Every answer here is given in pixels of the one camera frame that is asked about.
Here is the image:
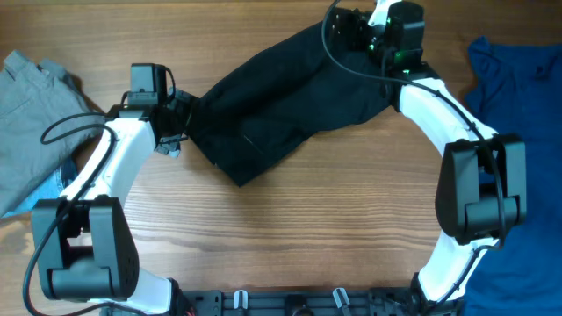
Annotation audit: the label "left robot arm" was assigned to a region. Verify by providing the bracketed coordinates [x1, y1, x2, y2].
[22, 63, 196, 315]

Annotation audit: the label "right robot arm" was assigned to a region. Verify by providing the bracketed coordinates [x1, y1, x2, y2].
[321, 1, 527, 315]

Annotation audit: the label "light blue jeans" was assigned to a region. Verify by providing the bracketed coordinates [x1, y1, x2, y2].
[3, 158, 78, 218]

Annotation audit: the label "blue shirt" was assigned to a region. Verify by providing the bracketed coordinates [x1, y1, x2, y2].
[460, 35, 562, 316]

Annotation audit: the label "right black cable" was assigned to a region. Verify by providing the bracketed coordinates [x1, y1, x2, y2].
[321, 0, 508, 308]

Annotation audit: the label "black t-shirt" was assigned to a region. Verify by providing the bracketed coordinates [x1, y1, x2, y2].
[188, 24, 396, 186]

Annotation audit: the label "grey folded trousers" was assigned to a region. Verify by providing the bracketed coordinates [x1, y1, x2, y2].
[1, 50, 104, 216]

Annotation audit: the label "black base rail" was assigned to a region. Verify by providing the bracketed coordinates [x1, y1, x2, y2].
[99, 287, 422, 316]

